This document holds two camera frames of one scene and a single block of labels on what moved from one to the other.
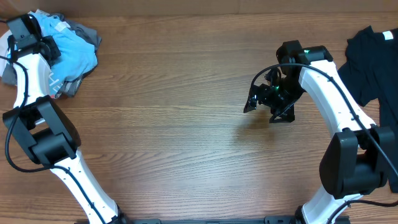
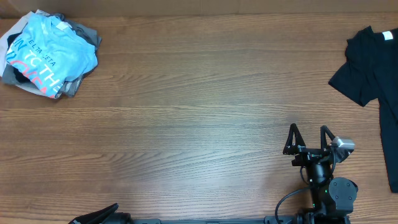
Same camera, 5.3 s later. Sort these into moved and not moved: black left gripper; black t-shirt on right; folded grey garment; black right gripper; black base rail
Moved: black left gripper; black right gripper
Not moved: black t-shirt on right; black base rail; folded grey garment
